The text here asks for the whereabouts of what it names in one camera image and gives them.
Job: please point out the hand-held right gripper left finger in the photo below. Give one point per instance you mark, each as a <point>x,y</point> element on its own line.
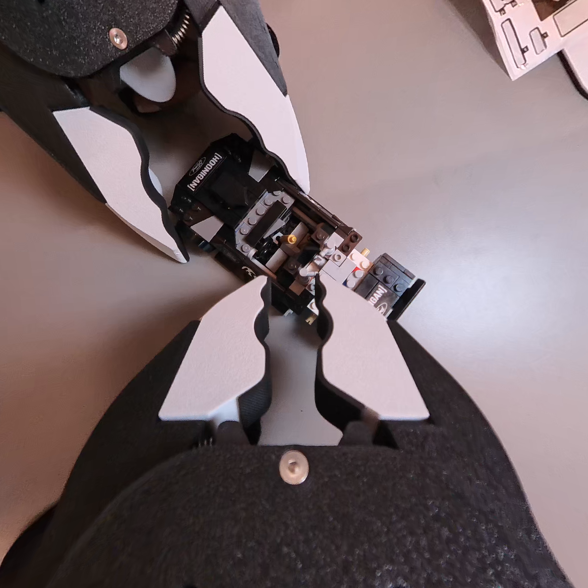
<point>220,363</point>

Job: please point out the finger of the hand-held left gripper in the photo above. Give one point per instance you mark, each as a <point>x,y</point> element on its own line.
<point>253,101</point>
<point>119,175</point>

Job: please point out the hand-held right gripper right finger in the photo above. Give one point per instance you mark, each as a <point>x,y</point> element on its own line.
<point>372,363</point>

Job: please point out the black lego car model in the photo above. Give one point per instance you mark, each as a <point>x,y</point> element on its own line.
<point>230,197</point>

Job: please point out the white sticker sheet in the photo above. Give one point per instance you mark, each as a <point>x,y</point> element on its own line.
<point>524,32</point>

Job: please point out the white tray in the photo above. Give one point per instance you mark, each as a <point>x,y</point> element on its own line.
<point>581,69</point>

